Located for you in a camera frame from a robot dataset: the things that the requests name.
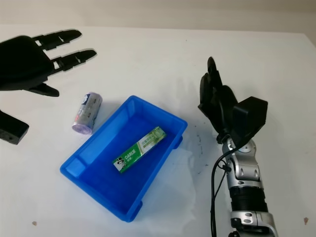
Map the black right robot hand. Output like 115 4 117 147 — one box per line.
197 56 240 139

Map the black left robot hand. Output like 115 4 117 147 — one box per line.
0 29 97 97

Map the green toothpaste box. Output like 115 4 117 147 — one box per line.
112 126 166 175

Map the blue plastic tray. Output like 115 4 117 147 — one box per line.
60 95 189 224

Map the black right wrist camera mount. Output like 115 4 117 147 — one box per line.
231 96 269 146

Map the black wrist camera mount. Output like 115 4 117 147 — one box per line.
231 96 269 146
0 108 30 145

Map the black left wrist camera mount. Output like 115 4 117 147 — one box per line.
0 108 30 145

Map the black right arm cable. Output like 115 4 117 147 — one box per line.
209 128 245 237

